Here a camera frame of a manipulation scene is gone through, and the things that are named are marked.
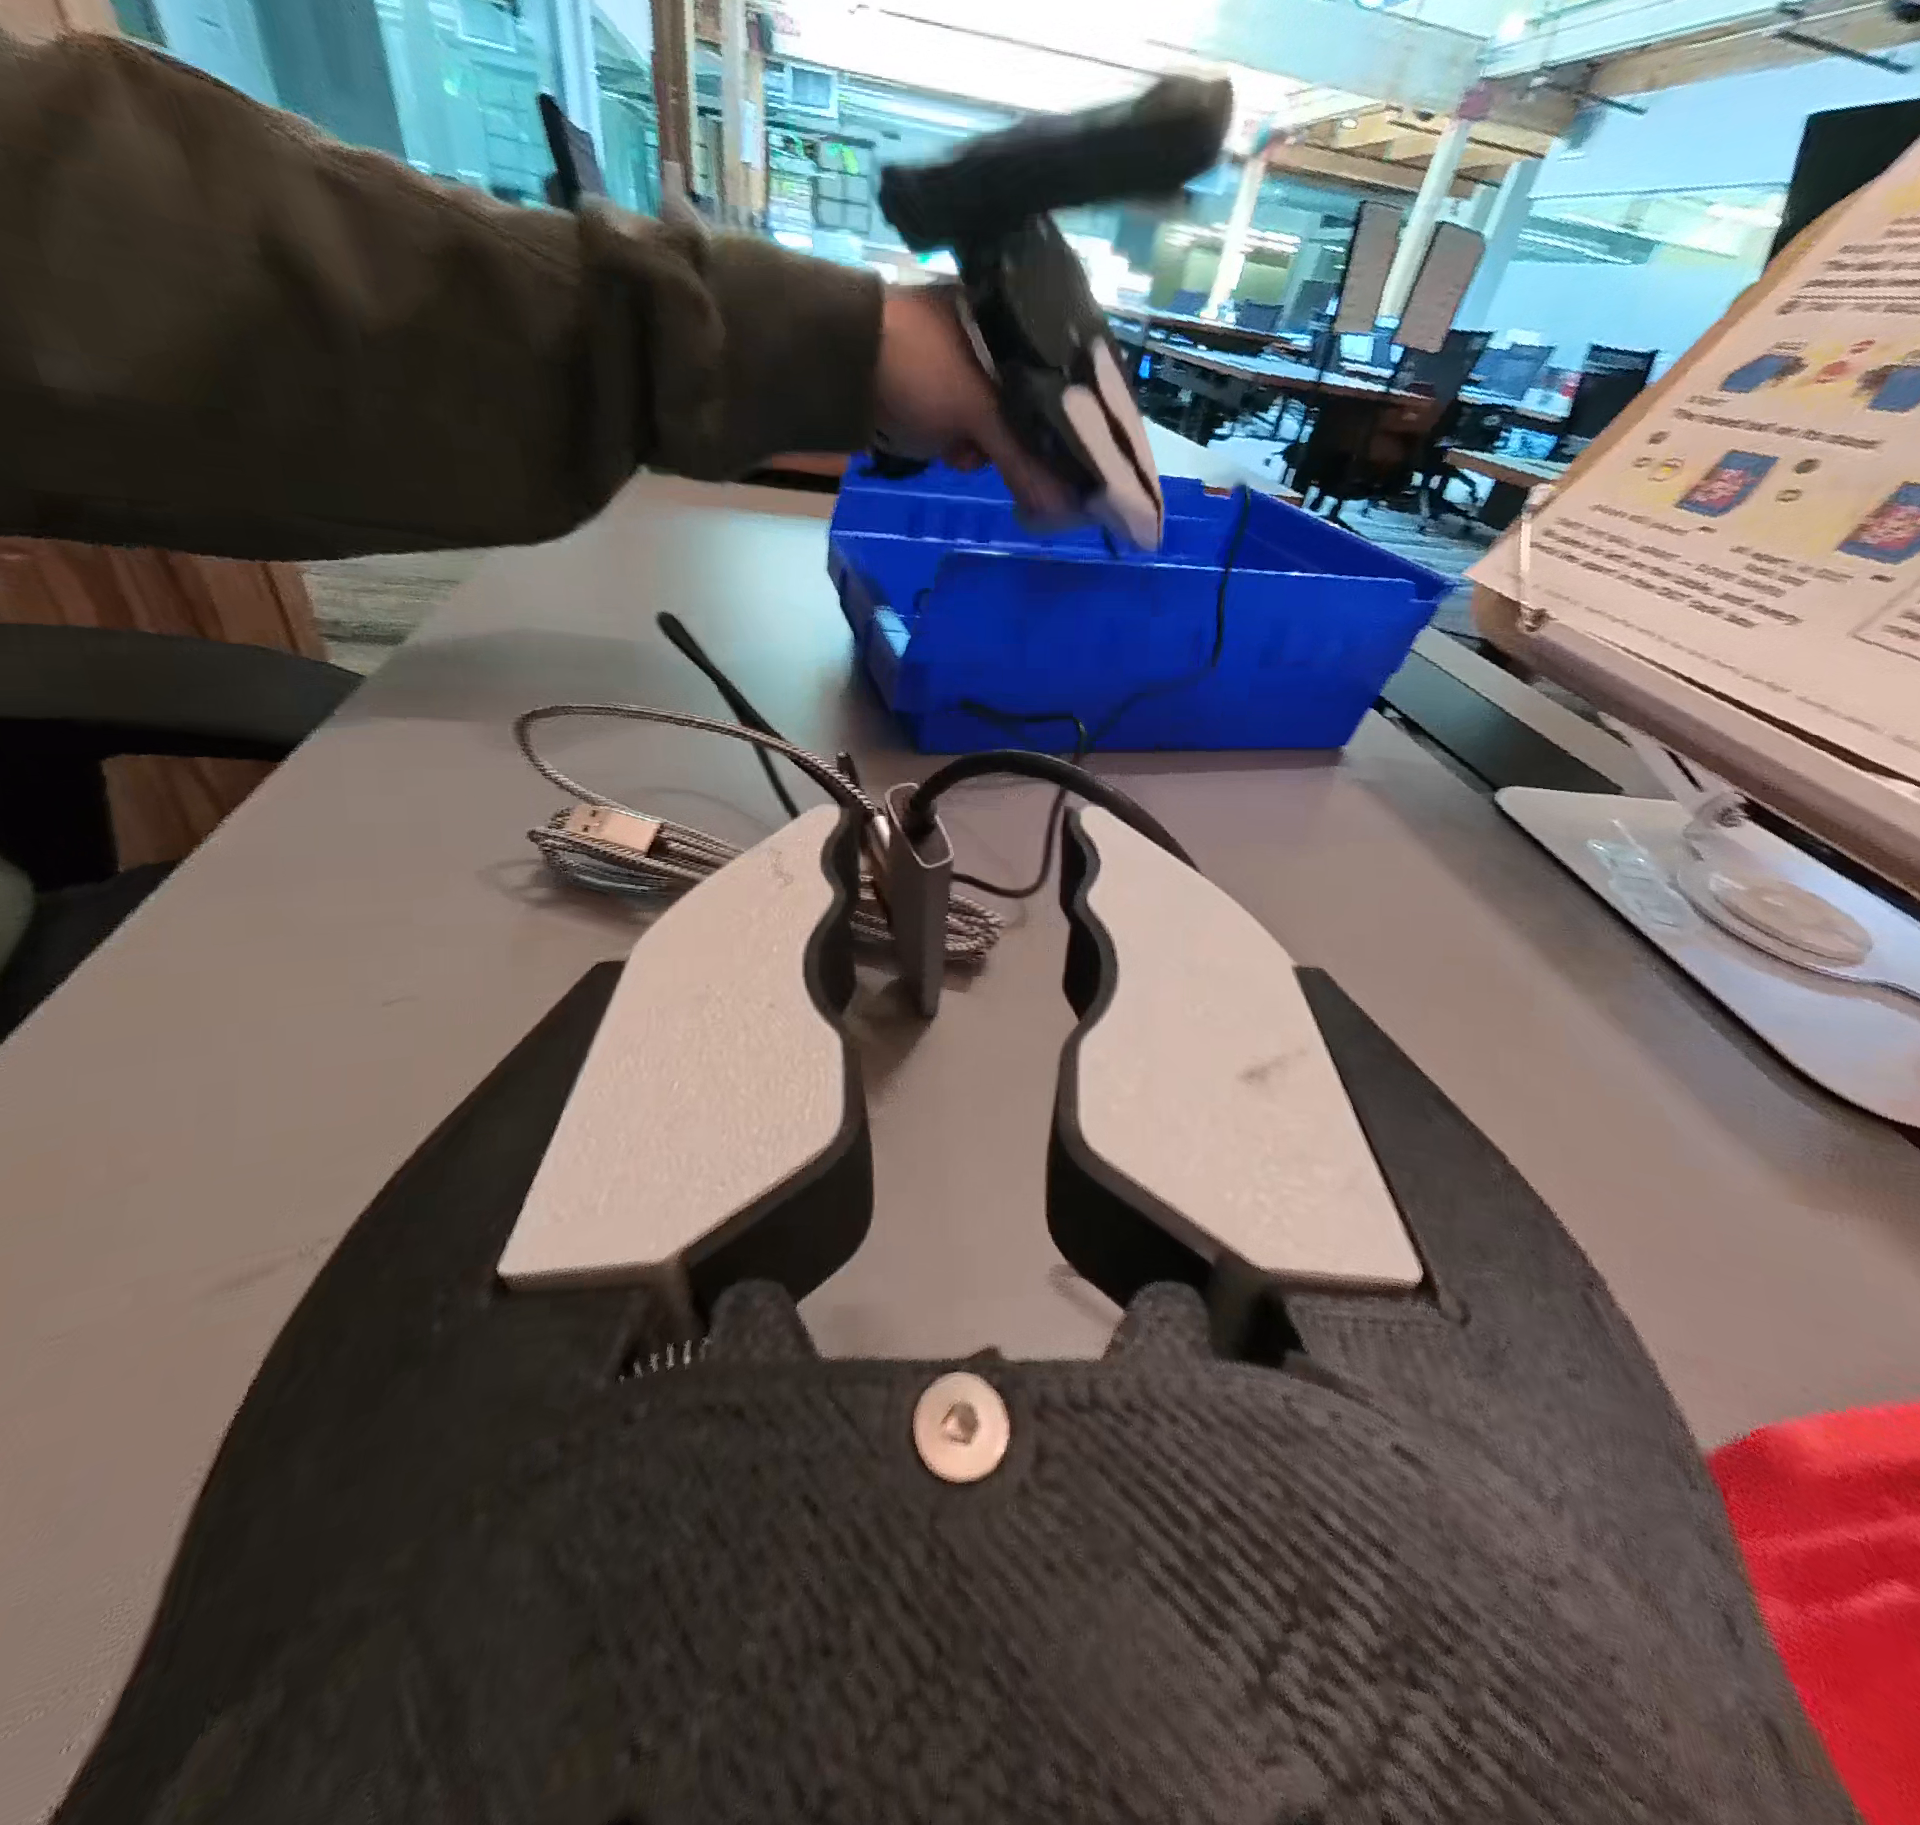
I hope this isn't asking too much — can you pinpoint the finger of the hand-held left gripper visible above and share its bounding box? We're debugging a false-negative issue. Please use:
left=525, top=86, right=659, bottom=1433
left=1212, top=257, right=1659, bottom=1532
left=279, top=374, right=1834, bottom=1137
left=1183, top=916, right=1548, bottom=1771
left=1081, top=344, right=1167, bottom=555

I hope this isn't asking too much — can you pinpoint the grey braided usb cable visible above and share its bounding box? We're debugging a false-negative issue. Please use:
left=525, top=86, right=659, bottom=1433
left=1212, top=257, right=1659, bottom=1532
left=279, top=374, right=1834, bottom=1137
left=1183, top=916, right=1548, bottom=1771
left=514, top=702, right=1004, bottom=975

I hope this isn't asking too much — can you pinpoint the grey usb hub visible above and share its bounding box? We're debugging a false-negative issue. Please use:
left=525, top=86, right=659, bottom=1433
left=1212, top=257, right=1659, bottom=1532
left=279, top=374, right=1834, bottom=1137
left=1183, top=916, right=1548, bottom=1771
left=876, top=784, right=959, bottom=1020

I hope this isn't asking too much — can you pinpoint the white clipboard stand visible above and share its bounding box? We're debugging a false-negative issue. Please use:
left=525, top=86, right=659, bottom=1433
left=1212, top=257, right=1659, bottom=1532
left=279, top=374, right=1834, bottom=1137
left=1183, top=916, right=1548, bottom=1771
left=1495, top=737, right=1920, bottom=1131

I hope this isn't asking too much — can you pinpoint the thin black cable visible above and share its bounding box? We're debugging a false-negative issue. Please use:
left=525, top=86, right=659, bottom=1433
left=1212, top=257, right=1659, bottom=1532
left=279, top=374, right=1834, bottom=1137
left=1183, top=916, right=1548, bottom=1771
left=958, top=482, right=1259, bottom=900

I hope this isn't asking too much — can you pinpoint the black usb-c cable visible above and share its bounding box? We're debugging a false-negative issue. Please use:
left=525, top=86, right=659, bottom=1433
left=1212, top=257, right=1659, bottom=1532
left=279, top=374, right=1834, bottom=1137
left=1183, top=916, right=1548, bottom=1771
left=655, top=611, right=799, bottom=817

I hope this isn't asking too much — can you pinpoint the blue plastic bin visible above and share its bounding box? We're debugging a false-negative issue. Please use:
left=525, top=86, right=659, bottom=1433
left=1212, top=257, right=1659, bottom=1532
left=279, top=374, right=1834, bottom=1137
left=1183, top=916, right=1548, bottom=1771
left=825, top=451, right=1454, bottom=757

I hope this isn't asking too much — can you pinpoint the printed instruction sheet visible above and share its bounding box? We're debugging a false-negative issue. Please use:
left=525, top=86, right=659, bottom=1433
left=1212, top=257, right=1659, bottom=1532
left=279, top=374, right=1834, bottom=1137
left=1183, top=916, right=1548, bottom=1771
left=1473, top=136, right=1920, bottom=784

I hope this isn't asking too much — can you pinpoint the black office chair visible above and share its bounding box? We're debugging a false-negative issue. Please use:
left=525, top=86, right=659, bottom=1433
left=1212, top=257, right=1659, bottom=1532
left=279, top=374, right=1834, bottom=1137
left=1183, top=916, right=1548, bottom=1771
left=0, top=620, right=365, bottom=1041

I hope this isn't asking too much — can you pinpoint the row of office desks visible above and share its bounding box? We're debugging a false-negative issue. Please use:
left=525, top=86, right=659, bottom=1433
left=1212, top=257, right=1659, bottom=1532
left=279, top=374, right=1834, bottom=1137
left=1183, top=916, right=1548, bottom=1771
left=1113, top=297, right=1580, bottom=528

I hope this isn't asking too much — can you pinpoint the person's left forearm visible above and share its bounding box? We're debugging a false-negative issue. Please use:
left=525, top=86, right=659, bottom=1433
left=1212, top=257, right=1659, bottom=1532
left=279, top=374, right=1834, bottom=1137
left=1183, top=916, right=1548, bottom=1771
left=0, top=31, right=890, bottom=560

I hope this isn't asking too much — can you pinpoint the black monitor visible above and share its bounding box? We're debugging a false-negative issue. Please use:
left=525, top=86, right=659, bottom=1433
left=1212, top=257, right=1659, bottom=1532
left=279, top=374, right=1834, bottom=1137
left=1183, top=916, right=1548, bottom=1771
left=1769, top=96, right=1920, bottom=263

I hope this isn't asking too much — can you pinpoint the red cloth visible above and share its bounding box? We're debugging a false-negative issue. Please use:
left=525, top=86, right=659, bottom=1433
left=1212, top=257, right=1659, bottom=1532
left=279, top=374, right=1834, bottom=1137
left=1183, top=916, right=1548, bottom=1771
left=1710, top=1397, right=1920, bottom=1825

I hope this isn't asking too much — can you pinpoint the person's left hand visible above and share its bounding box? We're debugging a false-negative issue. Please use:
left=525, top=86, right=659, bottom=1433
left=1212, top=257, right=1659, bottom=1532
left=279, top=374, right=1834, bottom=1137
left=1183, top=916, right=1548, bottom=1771
left=874, top=280, right=1073, bottom=530

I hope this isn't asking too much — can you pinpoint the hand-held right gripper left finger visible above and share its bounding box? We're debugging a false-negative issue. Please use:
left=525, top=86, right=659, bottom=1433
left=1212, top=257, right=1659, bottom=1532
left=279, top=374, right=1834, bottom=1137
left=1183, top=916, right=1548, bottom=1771
left=495, top=801, right=874, bottom=1333

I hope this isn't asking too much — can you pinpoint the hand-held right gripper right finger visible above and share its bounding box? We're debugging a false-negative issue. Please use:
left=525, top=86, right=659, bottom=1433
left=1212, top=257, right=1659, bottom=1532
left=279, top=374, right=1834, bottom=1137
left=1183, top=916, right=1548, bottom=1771
left=1048, top=805, right=1428, bottom=1338

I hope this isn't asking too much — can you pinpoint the black hub cable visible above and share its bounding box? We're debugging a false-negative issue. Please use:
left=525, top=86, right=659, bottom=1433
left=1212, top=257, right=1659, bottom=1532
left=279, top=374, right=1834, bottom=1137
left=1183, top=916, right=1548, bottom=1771
left=913, top=748, right=1201, bottom=874

